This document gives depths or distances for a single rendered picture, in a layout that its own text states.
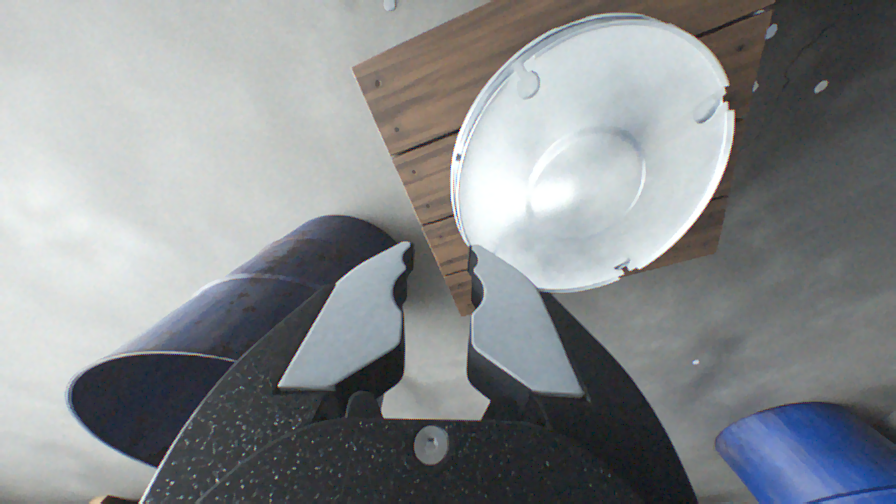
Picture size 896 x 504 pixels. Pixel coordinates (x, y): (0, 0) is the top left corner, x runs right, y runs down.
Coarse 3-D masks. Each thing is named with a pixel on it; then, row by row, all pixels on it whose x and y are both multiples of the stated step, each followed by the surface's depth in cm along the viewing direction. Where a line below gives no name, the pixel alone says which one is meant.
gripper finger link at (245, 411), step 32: (288, 320) 7; (256, 352) 6; (288, 352) 6; (224, 384) 5; (256, 384) 6; (192, 416) 5; (224, 416) 5; (256, 416) 5; (288, 416) 5; (320, 416) 5; (192, 448) 4; (224, 448) 4; (256, 448) 5; (160, 480) 4; (192, 480) 4
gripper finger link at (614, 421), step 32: (576, 320) 8; (576, 352) 7; (608, 352) 7; (608, 384) 6; (544, 416) 5; (576, 416) 5; (608, 416) 5; (640, 416) 5; (608, 448) 5; (640, 448) 5; (672, 448) 5; (640, 480) 4; (672, 480) 4
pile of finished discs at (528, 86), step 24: (576, 24) 21; (672, 24) 21; (528, 48) 22; (504, 72) 23; (528, 72) 23; (480, 96) 24; (528, 96) 24; (696, 120) 25; (456, 144) 28; (456, 168) 27; (456, 192) 29; (456, 216) 30; (624, 264) 33
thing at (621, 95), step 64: (576, 64) 22; (640, 64) 22; (704, 64) 22; (512, 128) 25; (576, 128) 25; (640, 128) 25; (704, 128) 25; (512, 192) 28; (576, 192) 27; (640, 192) 28; (704, 192) 28; (512, 256) 32; (576, 256) 32; (640, 256) 32
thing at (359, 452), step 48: (336, 432) 4; (384, 432) 4; (432, 432) 5; (480, 432) 5; (528, 432) 5; (240, 480) 4; (288, 480) 4; (336, 480) 4; (384, 480) 4; (432, 480) 4; (480, 480) 4; (528, 480) 4; (576, 480) 4; (624, 480) 4
